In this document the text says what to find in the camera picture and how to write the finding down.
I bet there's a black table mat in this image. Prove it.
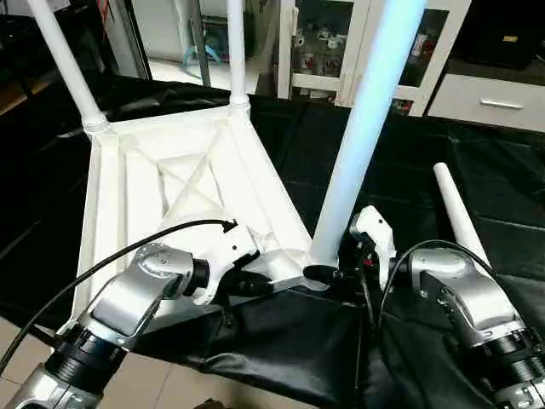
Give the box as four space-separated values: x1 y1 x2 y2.
0 72 545 409

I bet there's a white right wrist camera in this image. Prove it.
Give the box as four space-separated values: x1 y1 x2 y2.
351 206 397 286

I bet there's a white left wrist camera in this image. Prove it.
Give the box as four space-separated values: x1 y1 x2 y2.
192 223 261 306

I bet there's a white plastic table top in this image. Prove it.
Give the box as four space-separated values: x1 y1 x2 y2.
55 102 341 333

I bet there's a white drawer unit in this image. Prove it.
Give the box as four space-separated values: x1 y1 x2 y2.
426 73 545 133

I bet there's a white glass door cabinet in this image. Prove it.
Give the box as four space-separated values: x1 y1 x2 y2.
277 0 471 116

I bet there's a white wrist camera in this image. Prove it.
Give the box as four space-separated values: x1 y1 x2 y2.
351 206 397 286
192 223 261 306

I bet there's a turquoise plastic stand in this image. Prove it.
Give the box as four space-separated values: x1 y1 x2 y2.
183 47 224 68

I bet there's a white plastic table leg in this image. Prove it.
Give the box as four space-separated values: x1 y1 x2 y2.
26 0 112 135
433 162 491 265
226 0 252 112
307 0 427 267

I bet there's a black case with yellow label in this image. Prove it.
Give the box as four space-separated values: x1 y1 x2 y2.
473 0 545 69

